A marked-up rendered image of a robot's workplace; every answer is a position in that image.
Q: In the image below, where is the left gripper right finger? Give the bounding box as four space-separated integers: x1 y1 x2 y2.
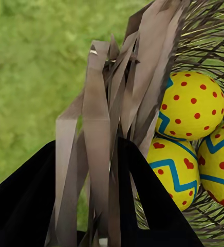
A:
118 137 204 247

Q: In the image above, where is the wicker basket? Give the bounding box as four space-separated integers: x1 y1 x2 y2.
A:
44 0 224 247

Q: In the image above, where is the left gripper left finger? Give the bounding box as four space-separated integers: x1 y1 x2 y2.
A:
0 140 55 247

